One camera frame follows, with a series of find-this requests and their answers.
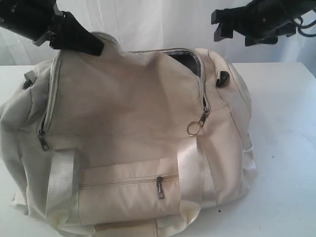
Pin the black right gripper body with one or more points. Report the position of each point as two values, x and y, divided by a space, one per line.
264 21

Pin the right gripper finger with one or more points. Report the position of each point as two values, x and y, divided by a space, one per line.
227 15
224 31

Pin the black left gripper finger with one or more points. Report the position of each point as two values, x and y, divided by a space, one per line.
69 34

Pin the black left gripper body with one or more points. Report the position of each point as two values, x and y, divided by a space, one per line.
37 20

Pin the cream duffel bag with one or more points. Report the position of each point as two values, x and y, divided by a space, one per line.
127 144

